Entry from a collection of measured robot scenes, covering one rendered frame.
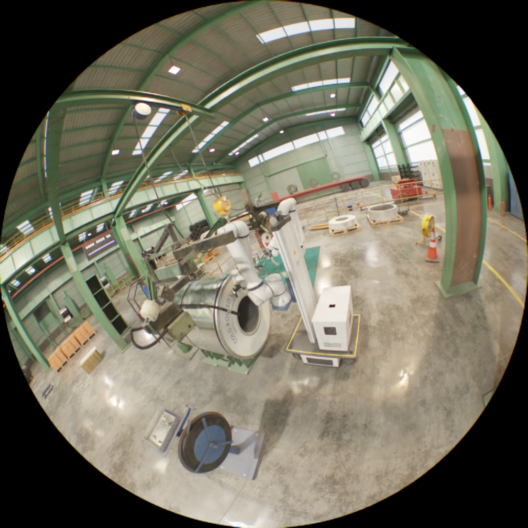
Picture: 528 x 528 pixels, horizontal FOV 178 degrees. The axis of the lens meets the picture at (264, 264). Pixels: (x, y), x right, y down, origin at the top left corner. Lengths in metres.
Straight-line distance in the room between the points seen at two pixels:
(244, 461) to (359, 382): 1.55
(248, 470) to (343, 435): 1.02
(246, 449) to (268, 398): 0.73
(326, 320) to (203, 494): 2.47
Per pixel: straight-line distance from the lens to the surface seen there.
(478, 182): 3.32
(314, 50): 3.00
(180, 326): 1.13
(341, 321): 1.62
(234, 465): 2.28
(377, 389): 2.17
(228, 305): 1.92
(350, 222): 6.44
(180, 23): 11.91
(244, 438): 2.26
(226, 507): 2.40
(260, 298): 1.43
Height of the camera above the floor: 2.01
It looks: 20 degrees down
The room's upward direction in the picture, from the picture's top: 22 degrees counter-clockwise
